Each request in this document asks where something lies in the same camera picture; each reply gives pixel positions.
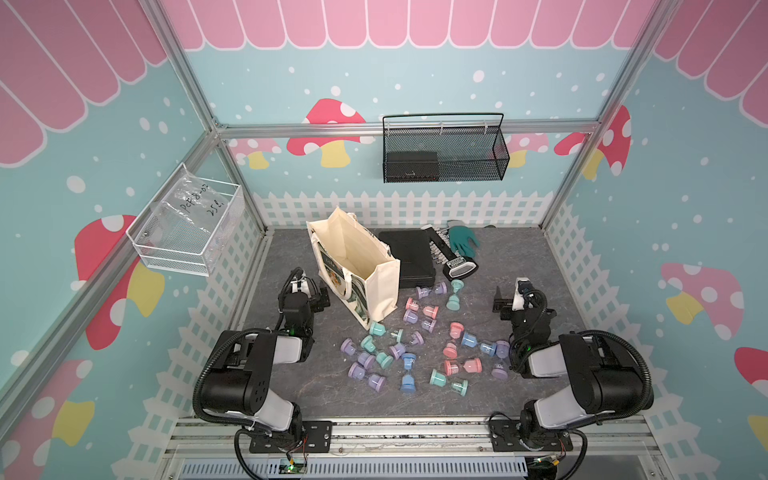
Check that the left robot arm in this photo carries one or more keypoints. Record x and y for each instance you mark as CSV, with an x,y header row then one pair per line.
x,y
234,385

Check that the blue hourglass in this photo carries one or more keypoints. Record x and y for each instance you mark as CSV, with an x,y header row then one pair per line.
x,y
408,381

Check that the purple hourglass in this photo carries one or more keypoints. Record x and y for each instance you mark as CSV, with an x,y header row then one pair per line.
x,y
373,380
348,347

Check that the black box in basket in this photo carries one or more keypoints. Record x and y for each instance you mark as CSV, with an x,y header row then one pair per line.
x,y
411,166

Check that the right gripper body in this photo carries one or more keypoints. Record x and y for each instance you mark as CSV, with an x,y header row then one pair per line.
x,y
509,314

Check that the green rubber glove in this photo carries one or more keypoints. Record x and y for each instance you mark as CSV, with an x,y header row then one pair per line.
x,y
462,239

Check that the cream canvas tote bag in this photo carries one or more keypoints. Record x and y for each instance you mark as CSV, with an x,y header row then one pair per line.
x,y
357,266

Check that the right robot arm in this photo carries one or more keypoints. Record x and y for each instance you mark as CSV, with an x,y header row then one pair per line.
x,y
608,379

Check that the black white hair brush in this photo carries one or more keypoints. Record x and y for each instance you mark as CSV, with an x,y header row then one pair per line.
x,y
454,266

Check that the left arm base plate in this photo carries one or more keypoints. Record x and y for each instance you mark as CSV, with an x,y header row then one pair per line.
x,y
311,437

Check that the teal hourglass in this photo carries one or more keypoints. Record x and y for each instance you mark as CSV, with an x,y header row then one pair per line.
x,y
367,343
454,303

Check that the teal hourglass by brush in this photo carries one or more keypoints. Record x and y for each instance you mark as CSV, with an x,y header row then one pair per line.
x,y
454,303

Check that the green hourglass front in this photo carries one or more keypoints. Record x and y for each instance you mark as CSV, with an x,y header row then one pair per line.
x,y
441,380

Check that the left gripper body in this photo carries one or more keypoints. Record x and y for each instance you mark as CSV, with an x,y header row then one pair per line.
x,y
316,305

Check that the black flat box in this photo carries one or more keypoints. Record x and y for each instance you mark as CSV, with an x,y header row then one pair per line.
x,y
412,248

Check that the black mesh wall basket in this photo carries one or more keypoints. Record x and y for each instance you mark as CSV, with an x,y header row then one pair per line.
x,y
470,146

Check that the plastic bag in basket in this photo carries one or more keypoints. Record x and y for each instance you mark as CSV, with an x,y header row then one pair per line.
x,y
192,210

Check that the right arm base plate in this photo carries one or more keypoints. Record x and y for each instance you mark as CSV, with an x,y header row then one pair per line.
x,y
508,435

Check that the pink hourglass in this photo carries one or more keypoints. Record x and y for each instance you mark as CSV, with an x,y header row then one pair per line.
x,y
471,366

